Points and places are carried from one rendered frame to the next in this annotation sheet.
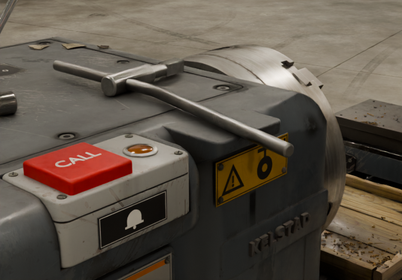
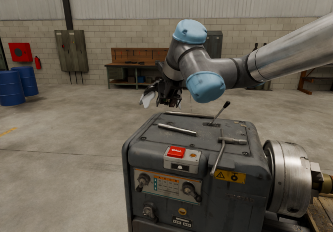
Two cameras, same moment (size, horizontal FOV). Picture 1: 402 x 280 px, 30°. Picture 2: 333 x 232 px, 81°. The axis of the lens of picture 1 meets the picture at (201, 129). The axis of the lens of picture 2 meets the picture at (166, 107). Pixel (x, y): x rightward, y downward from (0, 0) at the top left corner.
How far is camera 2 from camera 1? 0.55 m
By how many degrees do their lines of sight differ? 60
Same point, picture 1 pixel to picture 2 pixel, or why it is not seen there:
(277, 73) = (294, 158)
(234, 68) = (278, 150)
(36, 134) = (189, 142)
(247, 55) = (290, 149)
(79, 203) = (167, 157)
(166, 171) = (190, 162)
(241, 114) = (230, 161)
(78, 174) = (170, 152)
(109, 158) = (180, 153)
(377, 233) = not seen: outside the picture
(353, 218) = not seen: outside the picture
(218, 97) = (236, 154)
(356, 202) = not seen: outside the picture
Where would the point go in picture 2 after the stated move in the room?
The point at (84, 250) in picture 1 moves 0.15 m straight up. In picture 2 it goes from (167, 166) to (167, 131)
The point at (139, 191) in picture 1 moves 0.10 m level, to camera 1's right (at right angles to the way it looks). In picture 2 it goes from (182, 162) to (197, 179)
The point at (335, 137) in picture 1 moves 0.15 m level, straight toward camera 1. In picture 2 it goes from (306, 190) to (273, 198)
